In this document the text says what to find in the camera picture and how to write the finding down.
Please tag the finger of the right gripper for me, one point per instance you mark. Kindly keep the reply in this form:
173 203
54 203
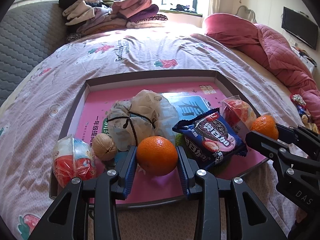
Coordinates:
265 145
302 137

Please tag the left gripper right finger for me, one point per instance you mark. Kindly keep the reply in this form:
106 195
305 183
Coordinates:
246 215

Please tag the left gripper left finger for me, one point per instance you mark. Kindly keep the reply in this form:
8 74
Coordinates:
67 217

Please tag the orange tangerine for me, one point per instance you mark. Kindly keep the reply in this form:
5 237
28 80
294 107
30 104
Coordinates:
266 125
157 155

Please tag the brown walnut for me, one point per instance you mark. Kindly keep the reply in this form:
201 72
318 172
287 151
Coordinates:
104 147

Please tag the blue Oreo cookie packet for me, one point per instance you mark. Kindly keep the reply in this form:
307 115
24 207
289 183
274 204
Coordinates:
210 139

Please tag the small colourful doll toy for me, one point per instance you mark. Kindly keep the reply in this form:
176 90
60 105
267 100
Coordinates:
303 112

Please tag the blue white toy egg packet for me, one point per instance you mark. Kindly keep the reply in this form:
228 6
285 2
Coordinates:
72 158

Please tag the red toy egg packet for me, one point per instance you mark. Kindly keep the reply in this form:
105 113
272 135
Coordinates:
238 114

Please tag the pink quilted blanket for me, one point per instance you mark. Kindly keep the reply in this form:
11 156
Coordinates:
285 65

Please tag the shallow cardboard box tray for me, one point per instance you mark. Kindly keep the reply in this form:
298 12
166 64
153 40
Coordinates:
237 165

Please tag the pink pillow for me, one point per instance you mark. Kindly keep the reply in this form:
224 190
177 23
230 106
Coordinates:
230 30

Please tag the white heart shaped chair back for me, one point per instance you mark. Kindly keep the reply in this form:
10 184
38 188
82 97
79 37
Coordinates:
247 14

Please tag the grey quilted headboard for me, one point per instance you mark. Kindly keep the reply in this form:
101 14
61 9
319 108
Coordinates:
29 34

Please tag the pile of folded clothes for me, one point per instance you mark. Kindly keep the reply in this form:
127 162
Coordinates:
87 17

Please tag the items on window sill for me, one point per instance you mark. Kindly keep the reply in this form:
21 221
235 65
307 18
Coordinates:
184 8

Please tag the beige drawstring cloth pouch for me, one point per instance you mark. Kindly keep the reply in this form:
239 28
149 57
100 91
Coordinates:
146 114

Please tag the black wall television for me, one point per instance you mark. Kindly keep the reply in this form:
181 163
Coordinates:
300 27

